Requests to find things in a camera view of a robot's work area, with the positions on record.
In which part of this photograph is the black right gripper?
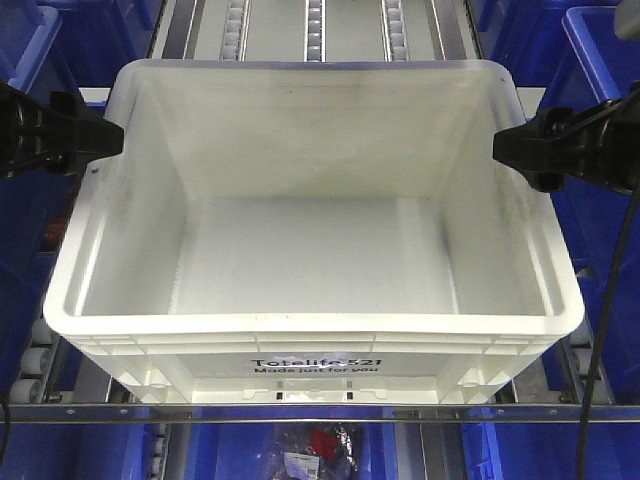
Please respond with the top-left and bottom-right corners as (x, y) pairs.
(493, 82), (639, 195)

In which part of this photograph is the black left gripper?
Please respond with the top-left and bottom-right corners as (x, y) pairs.
(1, 80), (124, 178)

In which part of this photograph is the white plastic tote bin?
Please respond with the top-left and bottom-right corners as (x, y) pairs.
(44, 60), (584, 404)

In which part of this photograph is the blue bin far right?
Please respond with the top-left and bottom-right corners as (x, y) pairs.
(539, 6), (639, 403)

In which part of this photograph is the blue bin far left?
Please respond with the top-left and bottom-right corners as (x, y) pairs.
(1, 1), (80, 392)

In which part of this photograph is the blue bin lower right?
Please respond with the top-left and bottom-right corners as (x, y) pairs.
(461, 423), (639, 479)

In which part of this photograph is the blue bin lower left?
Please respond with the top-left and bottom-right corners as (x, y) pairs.
(1, 424), (153, 479)

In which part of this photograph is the blue bin below centre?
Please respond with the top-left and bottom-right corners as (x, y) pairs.
(183, 423), (398, 479)

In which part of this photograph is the rear right roller track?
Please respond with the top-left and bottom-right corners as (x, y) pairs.
(381, 0), (410, 62)

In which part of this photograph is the rear left roller track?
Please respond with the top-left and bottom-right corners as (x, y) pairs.
(220, 0), (251, 61)

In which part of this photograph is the right white roller track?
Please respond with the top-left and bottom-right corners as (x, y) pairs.
(566, 320), (614, 405)

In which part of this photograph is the rear middle roller track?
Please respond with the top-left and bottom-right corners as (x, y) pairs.
(304, 0), (325, 63)

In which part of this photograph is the bagged red black item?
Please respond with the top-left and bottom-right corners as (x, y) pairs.
(272, 422), (363, 479)

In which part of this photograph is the black right cable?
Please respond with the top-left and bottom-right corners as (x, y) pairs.
(575, 184), (640, 480)

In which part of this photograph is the steel shelf front rail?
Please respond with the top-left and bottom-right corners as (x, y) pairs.
(0, 402), (640, 424)

